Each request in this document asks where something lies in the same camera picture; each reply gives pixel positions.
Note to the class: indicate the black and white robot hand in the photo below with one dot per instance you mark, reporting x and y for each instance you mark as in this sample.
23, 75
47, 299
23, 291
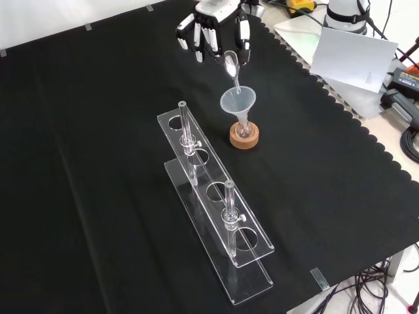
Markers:
212, 13

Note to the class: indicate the white salt powder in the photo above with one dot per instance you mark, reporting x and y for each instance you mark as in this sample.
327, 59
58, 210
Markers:
231, 67

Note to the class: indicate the translucent plastic funnel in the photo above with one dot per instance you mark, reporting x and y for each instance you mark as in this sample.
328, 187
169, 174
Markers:
229, 104

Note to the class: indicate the small round-bottom glass flask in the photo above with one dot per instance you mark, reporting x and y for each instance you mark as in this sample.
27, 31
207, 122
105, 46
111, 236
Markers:
245, 132

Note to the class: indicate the clear acrylic funnel stand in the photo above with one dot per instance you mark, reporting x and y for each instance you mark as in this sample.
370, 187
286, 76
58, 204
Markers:
209, 173

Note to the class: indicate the yellow stop button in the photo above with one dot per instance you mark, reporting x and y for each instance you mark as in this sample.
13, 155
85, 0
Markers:
302, 4

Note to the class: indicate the pale board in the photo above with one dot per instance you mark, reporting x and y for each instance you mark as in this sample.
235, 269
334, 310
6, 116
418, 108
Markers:
353, 59

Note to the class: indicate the black cloth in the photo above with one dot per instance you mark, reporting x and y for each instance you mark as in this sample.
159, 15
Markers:
98, 163

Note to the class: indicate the black power adapter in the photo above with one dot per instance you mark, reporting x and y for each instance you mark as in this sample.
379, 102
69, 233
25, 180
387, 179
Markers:
406, 80

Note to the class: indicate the pale base plate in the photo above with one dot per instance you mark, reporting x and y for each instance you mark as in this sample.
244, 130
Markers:
294, 29

